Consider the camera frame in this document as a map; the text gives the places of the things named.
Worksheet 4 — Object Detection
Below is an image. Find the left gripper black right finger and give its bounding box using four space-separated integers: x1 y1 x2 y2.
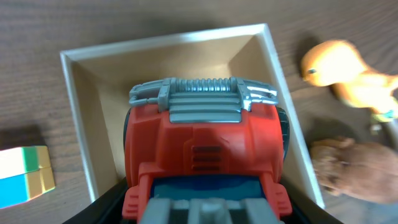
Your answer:
280 177 343 224

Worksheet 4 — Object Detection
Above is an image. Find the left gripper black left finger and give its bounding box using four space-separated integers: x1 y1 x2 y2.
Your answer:
63 178 128 224

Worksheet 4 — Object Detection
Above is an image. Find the brown plush toy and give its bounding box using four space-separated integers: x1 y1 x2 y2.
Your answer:
310 138 397 203

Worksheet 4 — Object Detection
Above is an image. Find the colourful two-by-two puzzle cube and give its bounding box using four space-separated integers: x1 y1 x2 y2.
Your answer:
1 146 55 208

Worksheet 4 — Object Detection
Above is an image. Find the red and grey toy truck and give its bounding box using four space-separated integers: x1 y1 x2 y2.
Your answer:
122 77 292 223

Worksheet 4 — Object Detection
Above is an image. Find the white cardboard box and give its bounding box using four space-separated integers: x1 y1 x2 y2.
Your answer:
60 24 325 207

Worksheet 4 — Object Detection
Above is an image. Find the orange toy dinosaur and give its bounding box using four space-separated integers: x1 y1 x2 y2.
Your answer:
301 40 397 118

